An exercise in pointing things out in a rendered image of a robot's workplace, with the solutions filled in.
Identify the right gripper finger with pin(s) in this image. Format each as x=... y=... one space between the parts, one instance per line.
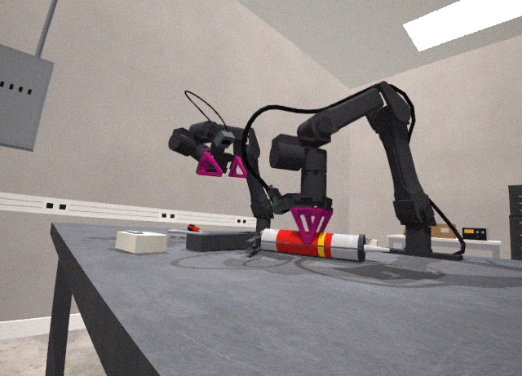
x=233 y=173
x=204 y=163

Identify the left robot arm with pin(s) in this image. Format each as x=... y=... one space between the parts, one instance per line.
x=390 y=122

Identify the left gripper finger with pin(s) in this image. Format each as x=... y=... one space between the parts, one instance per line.
x=297 y=211
x=327 y=214

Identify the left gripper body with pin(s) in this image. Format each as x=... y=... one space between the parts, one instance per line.
x=313 y=188

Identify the beige rectangular box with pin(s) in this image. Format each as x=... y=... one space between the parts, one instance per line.
x=371 y=242
x=141 y=242

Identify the red screwdriver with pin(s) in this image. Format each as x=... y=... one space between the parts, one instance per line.
x=193 y=228

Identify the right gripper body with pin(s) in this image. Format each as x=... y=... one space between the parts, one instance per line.
x=218 y=154

